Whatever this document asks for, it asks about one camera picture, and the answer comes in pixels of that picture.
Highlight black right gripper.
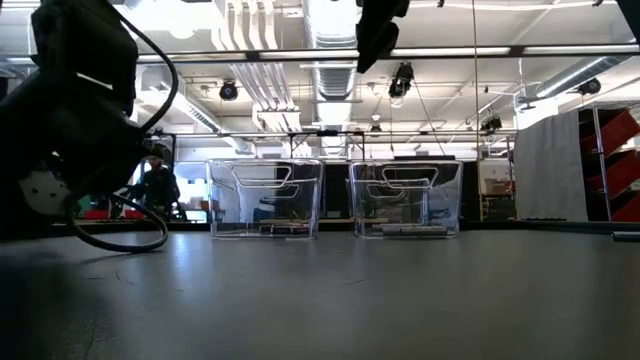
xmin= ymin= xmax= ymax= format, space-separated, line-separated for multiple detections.
xmin=355 ymin=0 xmax=411 ymax=75

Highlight clear plastic bin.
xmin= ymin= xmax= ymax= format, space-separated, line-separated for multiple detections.
xmin=348 ymin=158 xmax=464 ymax=239
xmin=205 ymin=157 xmax=325 ymax=239

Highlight person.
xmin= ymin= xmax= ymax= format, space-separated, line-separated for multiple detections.
xmin=130 ymin=144 xmax=182 ymax=222

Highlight white ceiling pipe bundle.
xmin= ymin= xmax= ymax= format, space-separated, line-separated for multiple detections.
xmin=212 ymin=0 xmax=304 ymax=134

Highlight cardboard box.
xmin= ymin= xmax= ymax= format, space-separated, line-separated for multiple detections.
xmin=482 ymin=177 xmax=511 ymax=197

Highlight grey curtain partition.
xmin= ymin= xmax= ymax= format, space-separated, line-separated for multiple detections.
xmin=513 ymin=108 xmax=590 ymax=223

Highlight metal shelf rack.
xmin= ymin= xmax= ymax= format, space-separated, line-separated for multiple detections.
xmin=578 ymin=102 xmax=640 ymax=224

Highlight black table mat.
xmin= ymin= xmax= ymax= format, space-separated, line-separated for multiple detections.
xmin=0 ymin=222 xmax=640 ymax=360

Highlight red storage bin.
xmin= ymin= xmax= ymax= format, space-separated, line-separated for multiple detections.
xmin=597 ymin=108 xmax=640 ymax=157
xmin=610 ymin=192 xmax=640 ymax=224
xmin=584 ymin=149 xmax=640 ymax=199

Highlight black ceiling camera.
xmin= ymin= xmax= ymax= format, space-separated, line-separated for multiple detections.
xmin=218 ymin=79 xmax=240 ymax=103
xmin=577 ymin=77 xmax=603 ymax=97
xmin=387 ymin=60 xmax=416 ymax=109
xmin=479 ymin=114 xmax=504 ymax=135

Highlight silver ventilation duct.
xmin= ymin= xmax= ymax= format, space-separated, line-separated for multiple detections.
xmin=301 ymin=0 xmax=374 ymax=161

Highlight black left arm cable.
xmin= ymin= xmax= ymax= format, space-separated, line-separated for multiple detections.
xmin=62 ymin=7 xmax=180 ymax=254

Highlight slanted silver duct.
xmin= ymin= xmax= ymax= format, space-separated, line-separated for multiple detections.
xmin=519 ymin=53 xmax=632 ymax=104

